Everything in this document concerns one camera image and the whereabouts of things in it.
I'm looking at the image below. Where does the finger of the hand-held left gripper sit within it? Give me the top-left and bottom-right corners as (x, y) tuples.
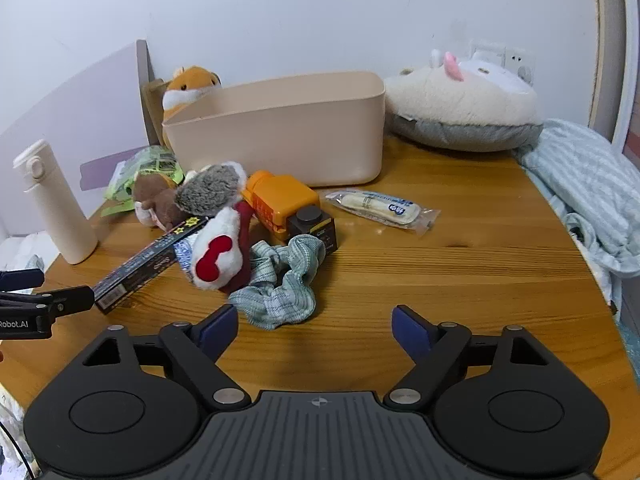
(0, 285), (96, 318)
(0, 268), (45, 292)

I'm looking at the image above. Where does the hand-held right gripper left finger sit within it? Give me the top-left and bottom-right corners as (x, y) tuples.
(80, 304), (251, 411)

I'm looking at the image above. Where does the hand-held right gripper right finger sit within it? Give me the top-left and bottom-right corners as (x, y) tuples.
(382, 304), (551, 411)

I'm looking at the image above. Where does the pale fabric scrunchie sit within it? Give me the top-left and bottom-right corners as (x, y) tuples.
(228, 235), (327, 331)

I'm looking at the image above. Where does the long black box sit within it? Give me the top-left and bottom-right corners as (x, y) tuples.
(92, 215), (211, 316)

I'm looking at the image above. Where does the blue white patterned packet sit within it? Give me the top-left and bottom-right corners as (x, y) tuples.
(172, 237), (198, 276)

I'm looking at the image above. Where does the white and dark red plush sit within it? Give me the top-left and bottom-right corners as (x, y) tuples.
(191, 200), (257, 295)

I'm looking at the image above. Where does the clear snack packet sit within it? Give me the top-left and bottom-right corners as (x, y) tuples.
(320, 187), (442, 237)

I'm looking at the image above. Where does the orange plastic bottle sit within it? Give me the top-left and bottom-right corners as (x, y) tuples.
(241, 170), (321, 242)

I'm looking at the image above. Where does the brown plush toy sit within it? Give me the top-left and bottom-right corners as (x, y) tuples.
(131, 172), (193, 231)

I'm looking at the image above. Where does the grey furry plush toy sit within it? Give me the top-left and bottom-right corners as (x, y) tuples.
(177, 161), (248, 218)

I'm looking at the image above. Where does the beige plastic container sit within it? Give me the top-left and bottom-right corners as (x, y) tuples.
(161, 71), (386, 188)

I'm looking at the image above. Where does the white plastic bag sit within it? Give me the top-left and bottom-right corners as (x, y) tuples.
(0, 232), (63, 281)

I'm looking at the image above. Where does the white thermos bottle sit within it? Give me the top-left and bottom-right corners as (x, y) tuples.
(12, 140), (99, 265)

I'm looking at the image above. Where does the small black bottle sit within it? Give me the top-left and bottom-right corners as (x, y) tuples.
(286, 206), (340, 257)

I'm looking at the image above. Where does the green printed packet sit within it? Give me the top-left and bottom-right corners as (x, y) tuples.
(101, 146), (186, 218)

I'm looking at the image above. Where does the lilac headboard panel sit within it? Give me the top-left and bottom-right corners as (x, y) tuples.
(0, 40), (173, 238)

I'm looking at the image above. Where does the wooden stand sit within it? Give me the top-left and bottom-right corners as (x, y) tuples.
(140, 78), (173, 153)

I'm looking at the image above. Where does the cream grey plush cushion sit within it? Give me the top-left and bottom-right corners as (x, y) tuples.
(384, 67), (545, 153)

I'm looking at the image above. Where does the striped light blue blanket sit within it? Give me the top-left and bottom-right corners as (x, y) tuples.
(512, 119), (640, 311)

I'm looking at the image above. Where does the orange hamster plush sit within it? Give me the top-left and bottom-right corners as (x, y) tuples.
(162, 65), (223, 148)

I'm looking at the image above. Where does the white plush with pink ear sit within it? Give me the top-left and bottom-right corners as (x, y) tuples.
(430, 49), (538, 96)

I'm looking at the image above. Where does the white wall socket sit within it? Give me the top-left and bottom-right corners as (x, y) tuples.
(470, 39), (536, 86)

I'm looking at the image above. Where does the pale wooden frame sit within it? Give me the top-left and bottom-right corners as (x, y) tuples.
(587, 0), (640, 146)

